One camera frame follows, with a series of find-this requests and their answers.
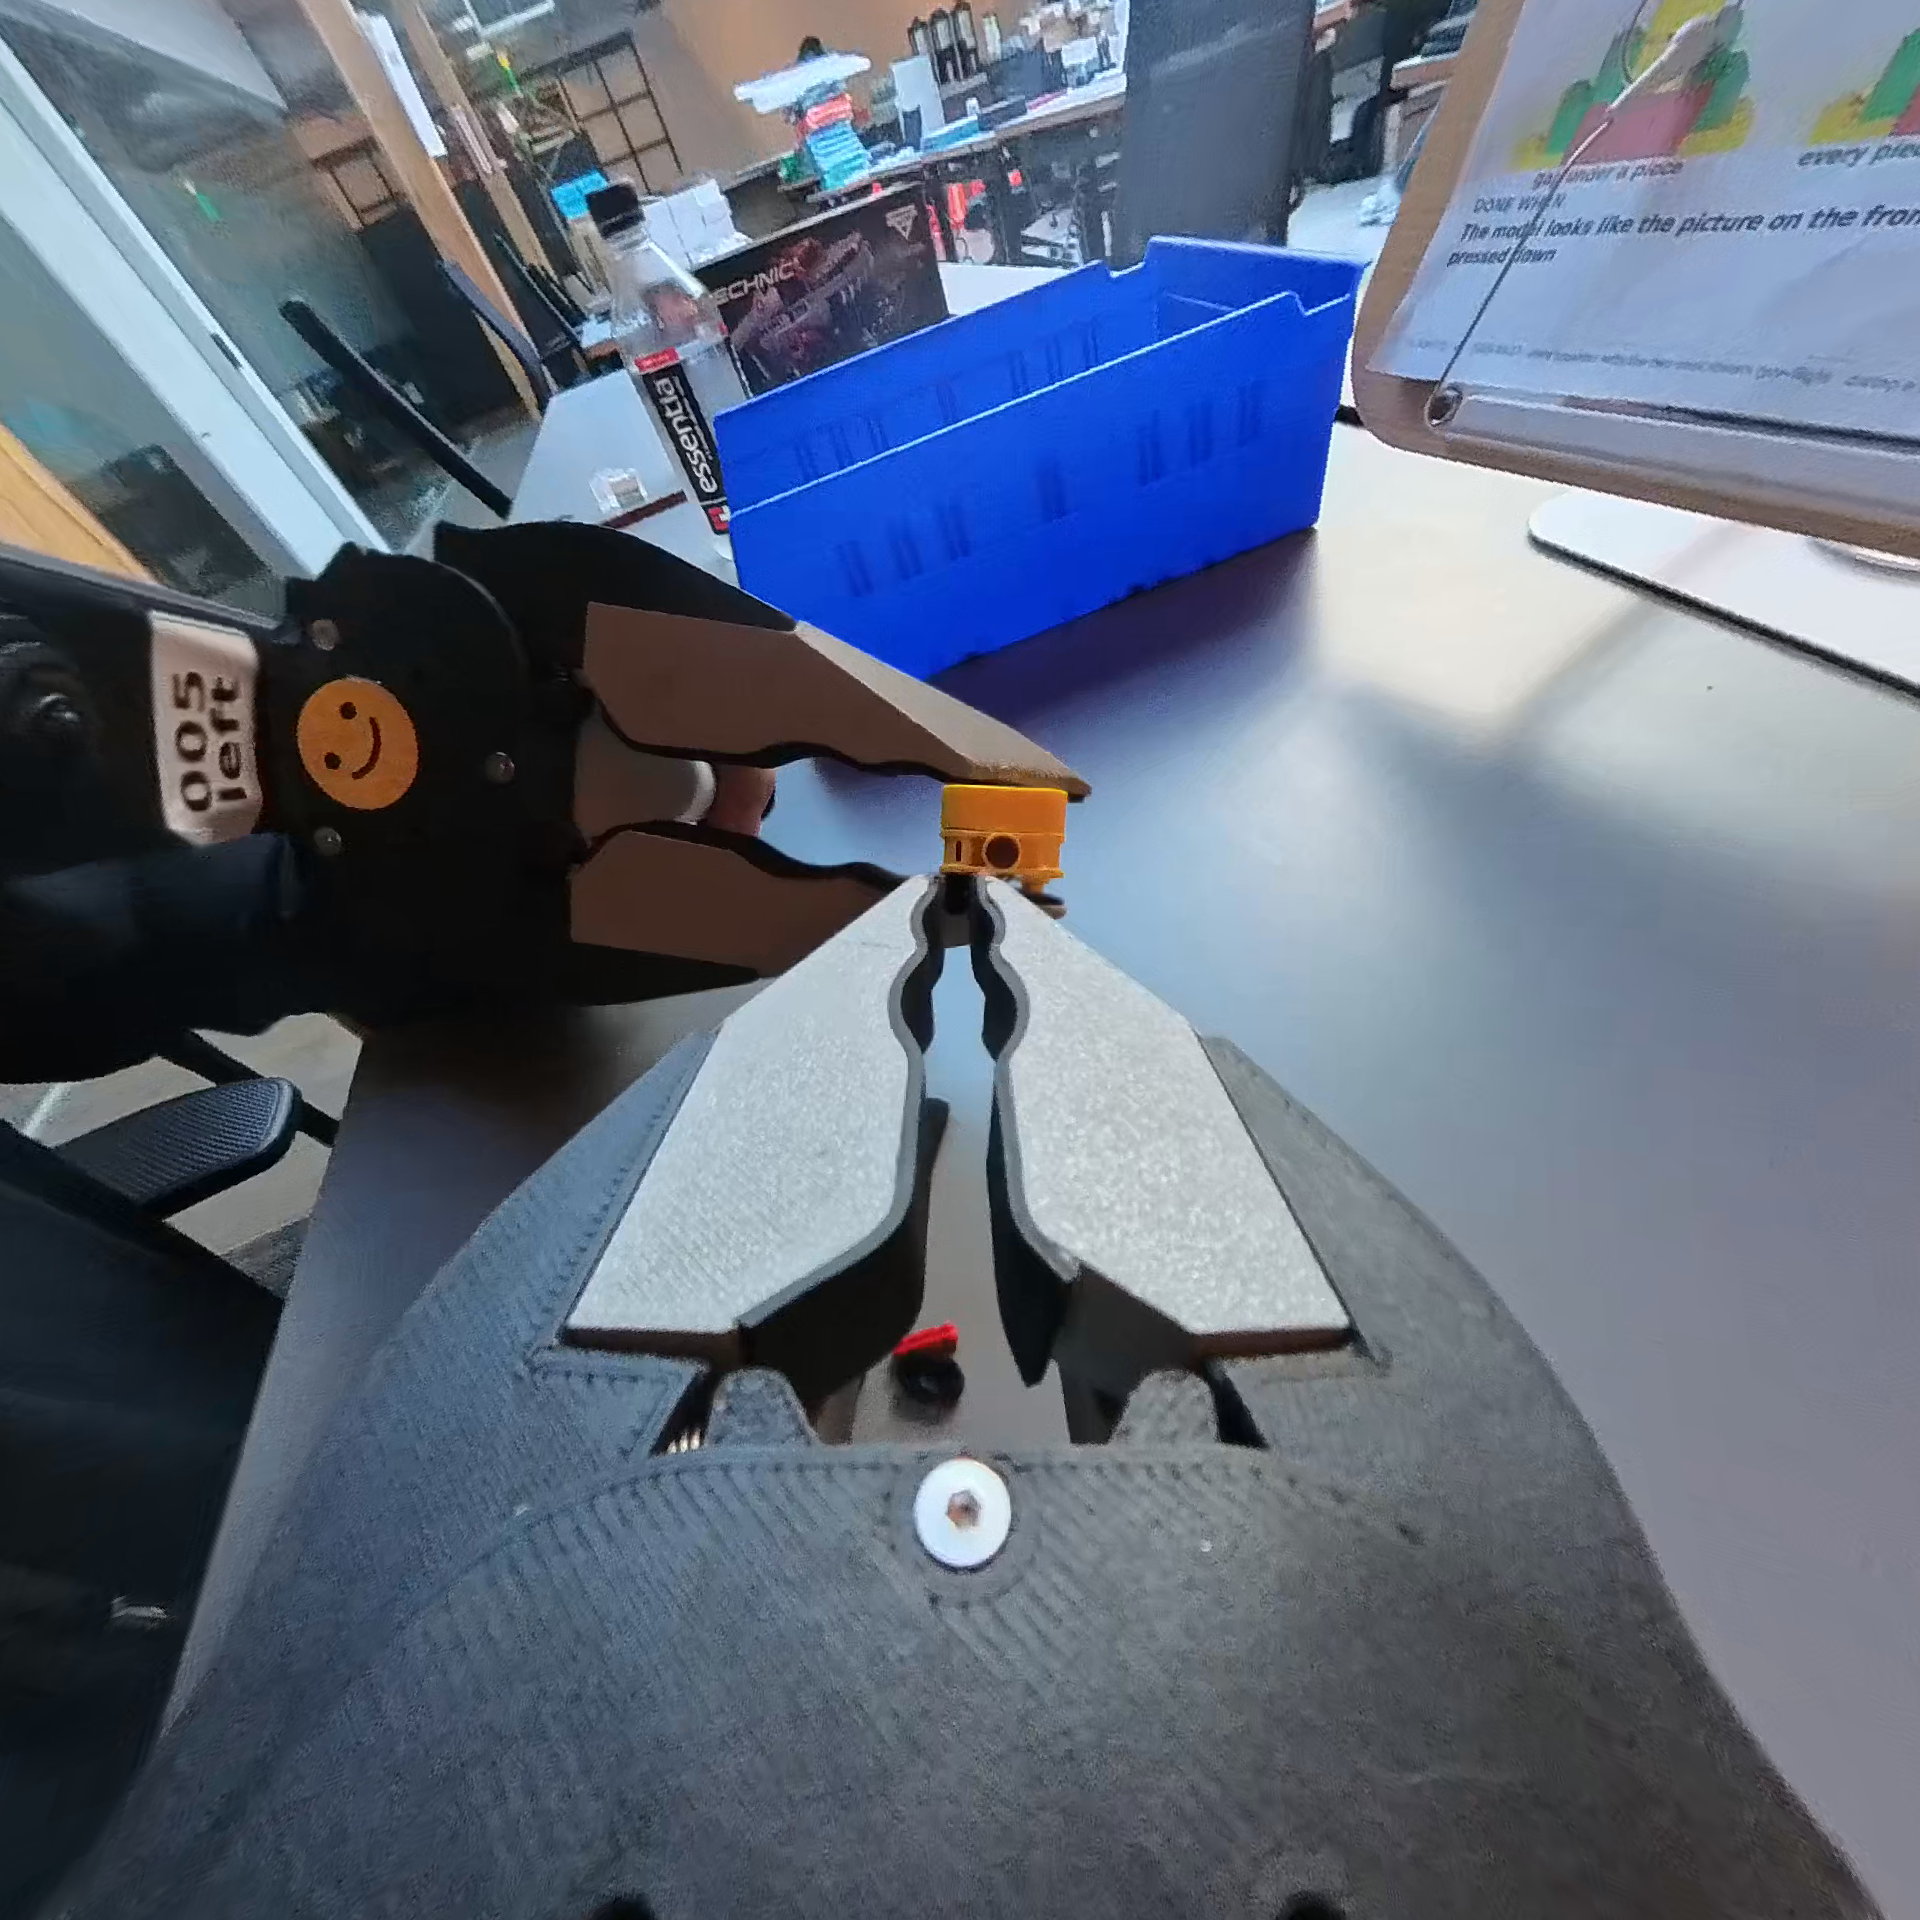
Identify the wooden instruction sign stand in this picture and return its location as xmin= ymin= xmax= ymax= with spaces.
xmin=1351 ymin=0 xmax=1920 ymax=692

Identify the printed instruction sheet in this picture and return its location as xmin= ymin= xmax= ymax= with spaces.
xmin=1371 ymin=0 xmax=1920 ymax=443

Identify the person's left forearm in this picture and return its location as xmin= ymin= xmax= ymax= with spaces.
xmin=0 ymin=832 xmax=394 ymax=1086

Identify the clear water bottle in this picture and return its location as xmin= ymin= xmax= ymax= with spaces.
xmin=585 ymin=182 xmax=737 ymax=564

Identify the blue plastic bin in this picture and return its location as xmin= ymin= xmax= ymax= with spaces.
xmin=711 ymin=238 xmax=1369 ymax=684

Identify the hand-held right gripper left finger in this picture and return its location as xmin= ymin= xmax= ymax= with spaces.
xmin=562 ymin=873 xmax=940 ymax=1382

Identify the black chair armrest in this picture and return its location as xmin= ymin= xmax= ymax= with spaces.
xmin=0 ymin=1073 xmax=338 ymax=1299

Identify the yellow lego spring assembly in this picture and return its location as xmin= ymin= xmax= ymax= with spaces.
xmin=937 ymin=785 xmax=1070 ymax=922

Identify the black toy set box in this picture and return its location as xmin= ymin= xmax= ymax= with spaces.
xmin=697 ymin=182 xmax=951 ymax=404

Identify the black office chair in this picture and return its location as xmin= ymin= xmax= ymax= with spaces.
xmin=1117 ymin=0 xmax=1321 ymax=249

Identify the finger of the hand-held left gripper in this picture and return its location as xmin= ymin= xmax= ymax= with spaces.
xmin=569 ymin=825 xmax=922 ymax=986
xmin=583 ymin=598 xmax=1095 ymax=800

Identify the cluttered background desk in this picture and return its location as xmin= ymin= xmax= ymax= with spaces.
xmin=737 ymin=46 xmax=1126 ymax=243

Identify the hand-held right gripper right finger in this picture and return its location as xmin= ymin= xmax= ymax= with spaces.
xmin=967 ymin=878 xmax=1356 ymax=1390

